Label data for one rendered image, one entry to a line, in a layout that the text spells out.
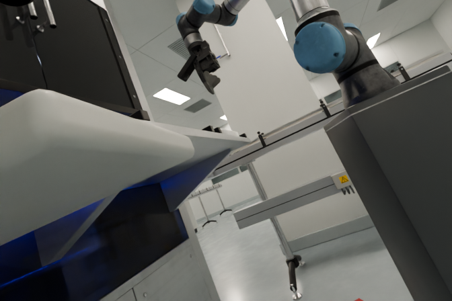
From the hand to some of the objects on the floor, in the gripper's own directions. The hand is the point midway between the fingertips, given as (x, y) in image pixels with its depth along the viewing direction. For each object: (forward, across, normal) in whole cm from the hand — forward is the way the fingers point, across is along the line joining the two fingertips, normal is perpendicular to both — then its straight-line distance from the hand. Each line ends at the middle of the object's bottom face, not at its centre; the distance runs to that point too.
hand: (210, 92), depth 99 cm
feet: (+110, +88, +21) cm, 142 cm away
